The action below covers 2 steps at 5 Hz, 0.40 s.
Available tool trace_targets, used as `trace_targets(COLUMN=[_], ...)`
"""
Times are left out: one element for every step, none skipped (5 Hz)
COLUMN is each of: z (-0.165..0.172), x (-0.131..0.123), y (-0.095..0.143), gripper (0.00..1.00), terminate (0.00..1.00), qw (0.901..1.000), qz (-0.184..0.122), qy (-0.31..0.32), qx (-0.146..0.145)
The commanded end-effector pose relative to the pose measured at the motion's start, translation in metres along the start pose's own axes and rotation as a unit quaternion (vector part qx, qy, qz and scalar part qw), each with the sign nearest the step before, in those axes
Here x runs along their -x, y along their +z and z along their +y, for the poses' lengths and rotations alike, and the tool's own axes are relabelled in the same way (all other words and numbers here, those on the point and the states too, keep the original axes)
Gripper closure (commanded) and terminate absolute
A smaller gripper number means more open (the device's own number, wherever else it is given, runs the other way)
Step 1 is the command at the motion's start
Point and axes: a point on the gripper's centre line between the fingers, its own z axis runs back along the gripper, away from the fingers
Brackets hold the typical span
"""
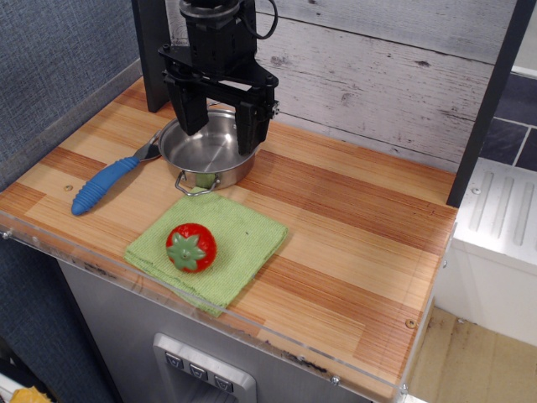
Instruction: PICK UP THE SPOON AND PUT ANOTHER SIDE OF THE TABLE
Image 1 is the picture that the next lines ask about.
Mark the green folded cloth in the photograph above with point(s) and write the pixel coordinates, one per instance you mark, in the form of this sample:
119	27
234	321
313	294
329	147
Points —
245	241

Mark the grey toy fridge cabinet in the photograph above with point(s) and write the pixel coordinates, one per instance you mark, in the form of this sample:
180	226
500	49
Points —
155	354

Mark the stainless steel pot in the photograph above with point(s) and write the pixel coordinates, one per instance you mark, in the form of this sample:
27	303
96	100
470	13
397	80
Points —
209	159

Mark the dark left upright post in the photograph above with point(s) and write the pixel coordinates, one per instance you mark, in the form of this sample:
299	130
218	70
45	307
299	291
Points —
152	30

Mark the red toy strawberry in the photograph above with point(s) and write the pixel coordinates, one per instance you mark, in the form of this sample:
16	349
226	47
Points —
191	248

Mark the dark right upright post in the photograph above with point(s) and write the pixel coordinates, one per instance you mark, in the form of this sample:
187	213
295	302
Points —
512	41

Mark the dark upright post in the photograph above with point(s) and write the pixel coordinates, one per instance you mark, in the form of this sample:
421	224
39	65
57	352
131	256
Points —
512	41
152	30

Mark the blue handled metal fork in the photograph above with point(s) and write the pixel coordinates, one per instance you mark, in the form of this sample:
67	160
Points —
102	182

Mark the white toy sink unit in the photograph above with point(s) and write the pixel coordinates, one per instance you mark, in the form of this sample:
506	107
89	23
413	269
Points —
489	271

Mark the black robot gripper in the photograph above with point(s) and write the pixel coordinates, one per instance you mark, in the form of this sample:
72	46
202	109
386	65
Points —
219	62

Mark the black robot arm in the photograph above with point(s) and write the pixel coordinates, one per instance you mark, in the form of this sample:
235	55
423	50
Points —
218	63

